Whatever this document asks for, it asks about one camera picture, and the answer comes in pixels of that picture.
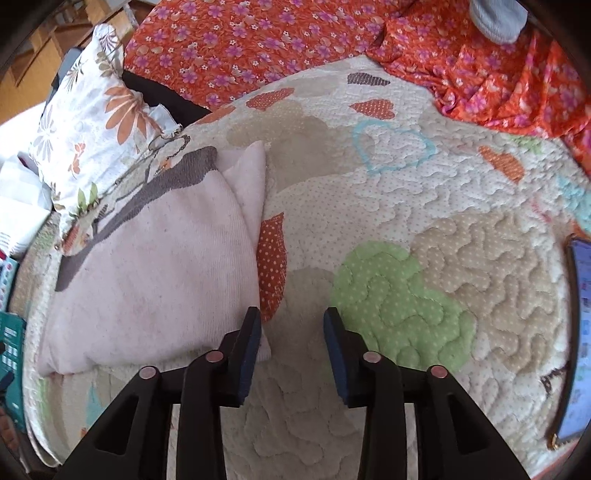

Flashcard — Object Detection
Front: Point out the pink knitted sweater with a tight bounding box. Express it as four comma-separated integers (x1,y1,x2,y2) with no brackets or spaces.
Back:
36,141,266,376

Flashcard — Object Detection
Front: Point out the white paper bag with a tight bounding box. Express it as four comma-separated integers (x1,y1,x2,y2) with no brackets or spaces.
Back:
0,157,53,259

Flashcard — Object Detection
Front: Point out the green cardboard box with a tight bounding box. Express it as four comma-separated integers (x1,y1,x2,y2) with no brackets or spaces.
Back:
0,312,26,433

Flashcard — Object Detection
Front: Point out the grey fabric item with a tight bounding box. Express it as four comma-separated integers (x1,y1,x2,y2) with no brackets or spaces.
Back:
469,0,528,45

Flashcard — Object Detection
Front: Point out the red floral bedsheet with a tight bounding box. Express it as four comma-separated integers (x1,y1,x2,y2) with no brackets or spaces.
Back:
123,0,591,174

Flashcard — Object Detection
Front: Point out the heart patchwork quilt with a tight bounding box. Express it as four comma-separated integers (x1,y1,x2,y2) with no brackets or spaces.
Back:
8,55,591,480

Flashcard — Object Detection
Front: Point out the colourful dotted strip box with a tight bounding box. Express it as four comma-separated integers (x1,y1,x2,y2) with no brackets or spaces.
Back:
0,257,19,312

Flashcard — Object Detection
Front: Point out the white floral pillow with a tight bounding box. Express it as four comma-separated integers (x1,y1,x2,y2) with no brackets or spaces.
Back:
30,24,180,222

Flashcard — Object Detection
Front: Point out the smartphone with lit screen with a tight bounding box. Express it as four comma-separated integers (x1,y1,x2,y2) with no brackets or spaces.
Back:
548,236,590,450

